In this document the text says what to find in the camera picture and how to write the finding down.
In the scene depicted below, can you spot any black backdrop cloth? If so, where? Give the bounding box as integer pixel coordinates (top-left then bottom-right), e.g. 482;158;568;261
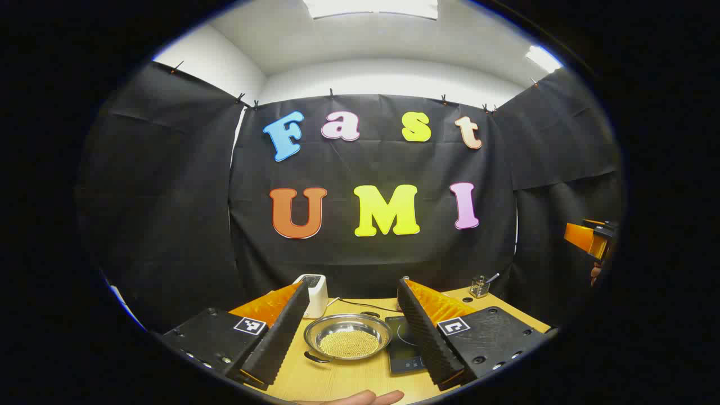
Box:
76;61;625;332

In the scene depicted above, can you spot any ceiling light panel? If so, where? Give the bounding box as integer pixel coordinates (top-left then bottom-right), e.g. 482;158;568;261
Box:
525;45;564;74
303;0;439;21

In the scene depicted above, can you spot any pile of soybeans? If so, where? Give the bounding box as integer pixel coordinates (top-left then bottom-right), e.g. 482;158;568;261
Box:
319;330;380;359

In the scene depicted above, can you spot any black power cable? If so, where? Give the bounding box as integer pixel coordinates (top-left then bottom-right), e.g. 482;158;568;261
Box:
327;297;401;314

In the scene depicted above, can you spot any white toaster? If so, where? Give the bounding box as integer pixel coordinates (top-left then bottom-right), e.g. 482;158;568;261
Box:
293;273;329;320

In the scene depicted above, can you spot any steel pot with black handles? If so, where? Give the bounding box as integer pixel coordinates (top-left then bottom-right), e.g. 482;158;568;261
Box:
304;310;393;364

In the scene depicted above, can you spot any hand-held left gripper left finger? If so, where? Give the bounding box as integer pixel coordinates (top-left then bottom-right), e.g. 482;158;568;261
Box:
162;280;311;392

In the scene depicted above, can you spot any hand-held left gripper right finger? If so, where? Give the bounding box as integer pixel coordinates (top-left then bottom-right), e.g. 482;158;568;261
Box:
397;276;549;392

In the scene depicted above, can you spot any black induction cooktop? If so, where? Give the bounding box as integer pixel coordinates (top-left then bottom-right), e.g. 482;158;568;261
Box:
385;315;429;376

